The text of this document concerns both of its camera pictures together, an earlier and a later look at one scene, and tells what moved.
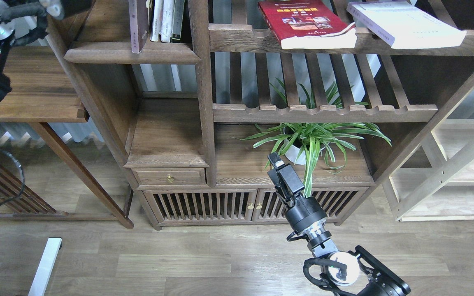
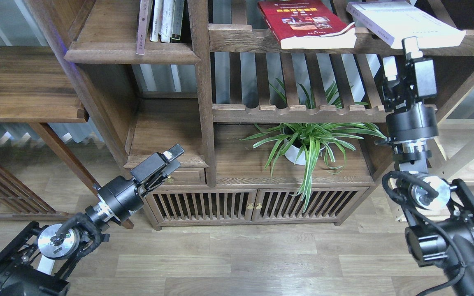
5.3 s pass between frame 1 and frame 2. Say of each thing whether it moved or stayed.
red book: stayed
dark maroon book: moved
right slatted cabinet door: stayed
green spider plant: stayed
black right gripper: moved
